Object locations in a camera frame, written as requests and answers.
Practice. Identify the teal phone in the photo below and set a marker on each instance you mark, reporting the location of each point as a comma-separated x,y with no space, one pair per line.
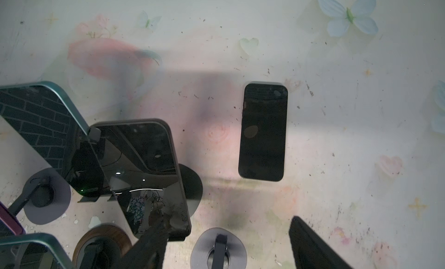
33,251
44,115

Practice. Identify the black phone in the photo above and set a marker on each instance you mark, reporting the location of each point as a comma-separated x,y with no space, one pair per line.
263,132
139,163

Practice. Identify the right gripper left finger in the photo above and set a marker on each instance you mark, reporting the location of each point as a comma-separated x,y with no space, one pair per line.
148,252

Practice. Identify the purple phone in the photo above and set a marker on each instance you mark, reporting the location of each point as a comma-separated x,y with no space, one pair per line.
9,224

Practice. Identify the dark grey stand back right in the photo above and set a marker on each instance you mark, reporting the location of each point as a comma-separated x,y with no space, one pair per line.
193,188

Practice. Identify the wooden stand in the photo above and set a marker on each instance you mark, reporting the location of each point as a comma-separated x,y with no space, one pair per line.
101,247
45,197

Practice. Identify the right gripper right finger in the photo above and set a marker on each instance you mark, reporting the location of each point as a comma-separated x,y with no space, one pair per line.
310,251

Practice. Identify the wooden stand back centre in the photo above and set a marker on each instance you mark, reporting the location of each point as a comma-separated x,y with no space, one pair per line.
45,197

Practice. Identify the wooden stand front centre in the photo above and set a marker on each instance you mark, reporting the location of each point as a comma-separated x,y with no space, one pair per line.
101,247

